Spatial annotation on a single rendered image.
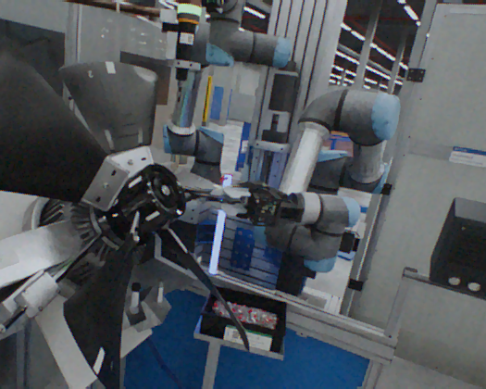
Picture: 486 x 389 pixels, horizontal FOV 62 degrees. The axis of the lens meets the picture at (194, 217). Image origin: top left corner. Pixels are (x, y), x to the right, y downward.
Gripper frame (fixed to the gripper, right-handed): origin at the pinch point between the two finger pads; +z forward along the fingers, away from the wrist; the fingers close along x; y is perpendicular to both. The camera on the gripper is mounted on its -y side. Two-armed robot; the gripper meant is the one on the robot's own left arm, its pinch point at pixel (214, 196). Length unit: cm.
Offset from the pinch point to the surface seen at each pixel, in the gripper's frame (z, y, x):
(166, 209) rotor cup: 13.4, 18.9, -3.6
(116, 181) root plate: 22.8, 14.3, -6.5
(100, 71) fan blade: 28.3, -9.7, -23.4
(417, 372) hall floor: -161, -70, 126
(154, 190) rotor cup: 15.8, 16.4, -6.3
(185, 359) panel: -6, -21, 70
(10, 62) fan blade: 40, 19, -25
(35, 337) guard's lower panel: 52, -51, 89
